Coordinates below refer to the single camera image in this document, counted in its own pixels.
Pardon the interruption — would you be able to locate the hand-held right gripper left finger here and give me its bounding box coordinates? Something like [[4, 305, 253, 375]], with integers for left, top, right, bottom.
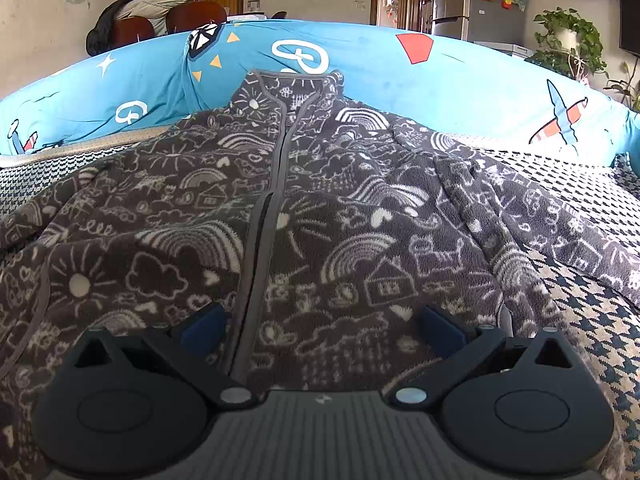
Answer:
[[65, 302, 258, 407]]

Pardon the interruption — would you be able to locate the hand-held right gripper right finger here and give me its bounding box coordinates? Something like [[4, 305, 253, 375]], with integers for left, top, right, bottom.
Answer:
[[392, 304, 583, 407]]

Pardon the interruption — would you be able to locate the grey patterned fleece jacket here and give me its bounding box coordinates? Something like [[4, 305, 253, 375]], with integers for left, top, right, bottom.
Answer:
[[0, 69, 640, 480]]

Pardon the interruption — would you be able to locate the houndstooth sofa cover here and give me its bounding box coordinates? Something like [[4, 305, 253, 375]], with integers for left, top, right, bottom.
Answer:
[[0, 132, 640, 480]]

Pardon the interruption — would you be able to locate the blue cartoon-print quilt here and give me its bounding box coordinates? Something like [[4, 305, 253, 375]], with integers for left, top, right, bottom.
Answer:
[[0, 19, 640, 168]]

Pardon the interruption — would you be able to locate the white chest freezer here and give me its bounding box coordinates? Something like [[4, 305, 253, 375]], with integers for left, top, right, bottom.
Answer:
[[472, 40, 536, 58]]

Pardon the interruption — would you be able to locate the brown wooden chair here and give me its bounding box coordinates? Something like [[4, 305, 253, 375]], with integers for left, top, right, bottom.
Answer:
[[111, 16, 156, 53], [166, 1, 228, 36]]

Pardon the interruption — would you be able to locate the long-leaf potted plant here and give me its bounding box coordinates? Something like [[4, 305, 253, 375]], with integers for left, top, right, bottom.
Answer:
[[602, 57, 640, 113]]

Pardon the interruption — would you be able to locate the silver fridge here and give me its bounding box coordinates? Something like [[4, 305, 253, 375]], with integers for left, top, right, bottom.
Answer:
[[422, 0, 531, 43]]

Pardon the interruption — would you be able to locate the table with white cloth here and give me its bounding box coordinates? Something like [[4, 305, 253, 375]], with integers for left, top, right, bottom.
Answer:
[[227, 9, 287, 24]]

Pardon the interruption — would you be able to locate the leafy potted plant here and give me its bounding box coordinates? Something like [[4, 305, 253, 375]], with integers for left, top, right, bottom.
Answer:
[[530, 7, 606, 81]]

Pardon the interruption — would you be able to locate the black television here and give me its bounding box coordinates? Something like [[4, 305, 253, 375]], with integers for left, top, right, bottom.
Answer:
[[617, 0, 640, 58]]

